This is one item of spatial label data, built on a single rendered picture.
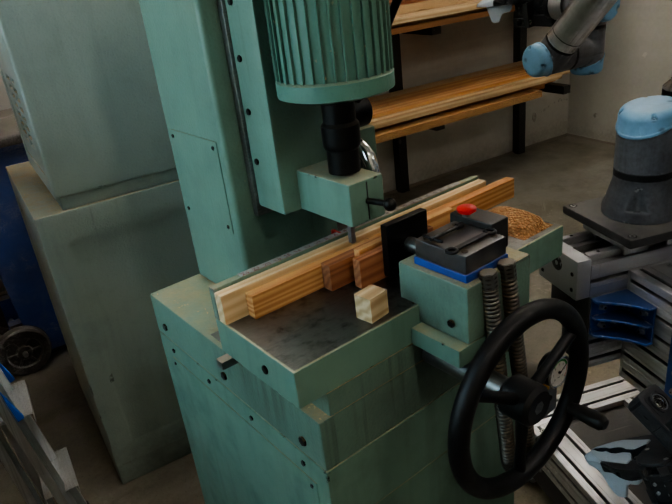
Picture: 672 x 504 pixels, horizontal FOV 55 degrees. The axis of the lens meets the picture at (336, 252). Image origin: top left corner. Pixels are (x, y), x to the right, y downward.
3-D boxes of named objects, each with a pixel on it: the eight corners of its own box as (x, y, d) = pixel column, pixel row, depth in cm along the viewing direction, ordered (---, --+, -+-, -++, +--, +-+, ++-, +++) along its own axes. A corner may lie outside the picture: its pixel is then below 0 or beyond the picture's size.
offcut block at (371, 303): (372, 324, 92) (369, 300, 90) (356, 317, 94) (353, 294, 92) (389, 312, 94) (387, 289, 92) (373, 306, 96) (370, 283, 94)
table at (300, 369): (342, 446, 78) (337, 407, 76) (220, 351, 101) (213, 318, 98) (612, 269, 111) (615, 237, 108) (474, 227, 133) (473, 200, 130)
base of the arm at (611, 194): (644, 193, 145) (648, 151, 141) (696, 215, 131) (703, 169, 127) (586, 206, 141) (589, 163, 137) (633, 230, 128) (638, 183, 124)
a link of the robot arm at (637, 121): (599, 167, 135) (604, 103, 129) (641, 152, 140) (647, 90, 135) (651, 180, 125) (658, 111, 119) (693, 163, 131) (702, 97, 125)
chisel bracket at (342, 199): (354, 237, 99) (348, 185, 95) (301, 217, 109) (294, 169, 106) (388, 222, 103) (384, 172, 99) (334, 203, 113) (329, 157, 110)
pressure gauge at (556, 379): (549, 403, 116) (550, 365, 112) (531, 394, 118) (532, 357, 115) (569, 387, 119) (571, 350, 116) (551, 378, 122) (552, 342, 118)
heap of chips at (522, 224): (524, 240, 111) (524, 225, 110) (468, 223, 120) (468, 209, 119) (553, 224, 115) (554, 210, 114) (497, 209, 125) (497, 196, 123)
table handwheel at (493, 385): (436, 516, 76) (521, 287, 74) (332, 435, 91) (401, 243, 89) (553, 501, 96) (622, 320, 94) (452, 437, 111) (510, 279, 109)
